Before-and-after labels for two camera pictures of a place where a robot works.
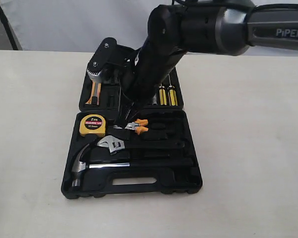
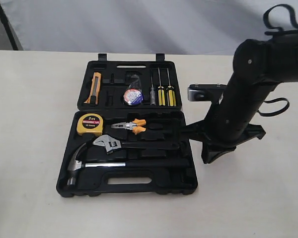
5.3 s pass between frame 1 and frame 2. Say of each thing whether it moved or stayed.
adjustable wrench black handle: stayed
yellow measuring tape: stayed
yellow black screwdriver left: stayed
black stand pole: stayed
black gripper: moved
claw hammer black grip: moved
